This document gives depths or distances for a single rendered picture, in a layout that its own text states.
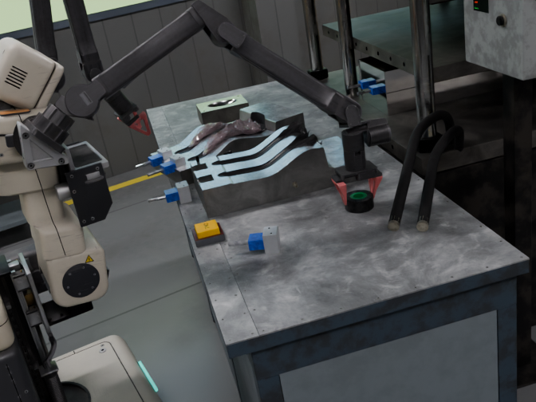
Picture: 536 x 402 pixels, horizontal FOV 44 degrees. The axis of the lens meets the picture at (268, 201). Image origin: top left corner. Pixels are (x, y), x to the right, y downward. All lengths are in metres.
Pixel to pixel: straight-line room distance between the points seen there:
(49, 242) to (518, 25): 1.36
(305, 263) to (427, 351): 0.35
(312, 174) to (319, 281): 0.51
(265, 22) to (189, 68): 0.63
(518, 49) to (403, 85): 0.80
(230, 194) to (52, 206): 0.49
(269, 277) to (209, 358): 1.19
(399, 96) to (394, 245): 1.06
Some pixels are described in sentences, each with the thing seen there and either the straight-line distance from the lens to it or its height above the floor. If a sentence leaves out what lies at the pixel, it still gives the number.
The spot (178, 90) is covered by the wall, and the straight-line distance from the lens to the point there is 4.90.
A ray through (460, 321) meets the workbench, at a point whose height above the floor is 0.67.
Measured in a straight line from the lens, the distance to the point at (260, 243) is 1.69.
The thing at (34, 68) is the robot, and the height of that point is 1.32.
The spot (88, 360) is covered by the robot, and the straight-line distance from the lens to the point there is 2.44.
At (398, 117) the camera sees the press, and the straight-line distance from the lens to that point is 2.60.
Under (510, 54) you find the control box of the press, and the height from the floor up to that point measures 1.13.
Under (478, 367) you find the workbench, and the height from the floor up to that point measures 0.52.
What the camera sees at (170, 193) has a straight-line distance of 2.08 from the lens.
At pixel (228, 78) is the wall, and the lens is 5.04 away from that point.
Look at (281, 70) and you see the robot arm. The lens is 1.72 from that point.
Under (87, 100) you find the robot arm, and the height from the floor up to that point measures 1.25.
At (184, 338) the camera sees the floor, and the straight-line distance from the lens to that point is 2.89.
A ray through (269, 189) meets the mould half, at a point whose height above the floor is 0.84.
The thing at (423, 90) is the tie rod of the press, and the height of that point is 0.99.
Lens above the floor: 1.61
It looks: 24 degrees down
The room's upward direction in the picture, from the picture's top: 10 degrees counter-clockwise
